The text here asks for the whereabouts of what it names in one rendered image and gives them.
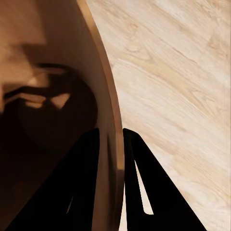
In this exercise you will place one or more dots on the trash can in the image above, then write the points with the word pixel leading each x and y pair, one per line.
pixel 56 84

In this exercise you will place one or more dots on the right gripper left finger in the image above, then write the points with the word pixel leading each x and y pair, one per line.
pixel 65 201

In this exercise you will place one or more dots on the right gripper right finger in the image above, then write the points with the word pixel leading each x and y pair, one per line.
pixel 171 211

